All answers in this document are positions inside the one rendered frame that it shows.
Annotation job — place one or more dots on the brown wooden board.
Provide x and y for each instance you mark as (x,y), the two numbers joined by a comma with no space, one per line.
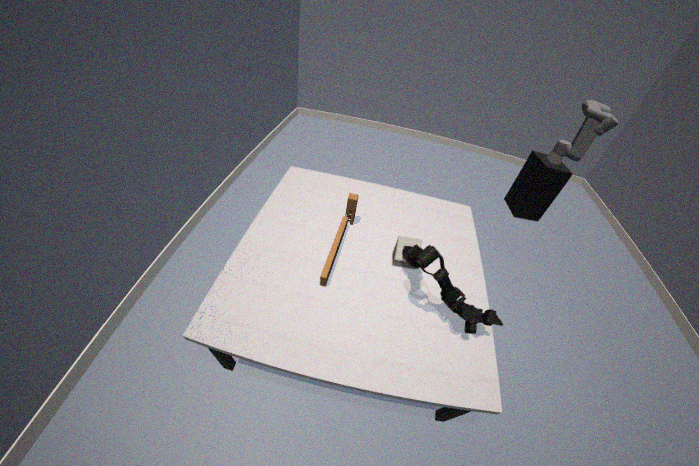
(333,252)

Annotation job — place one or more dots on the brown wooden post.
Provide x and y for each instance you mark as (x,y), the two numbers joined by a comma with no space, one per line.
(351,207)

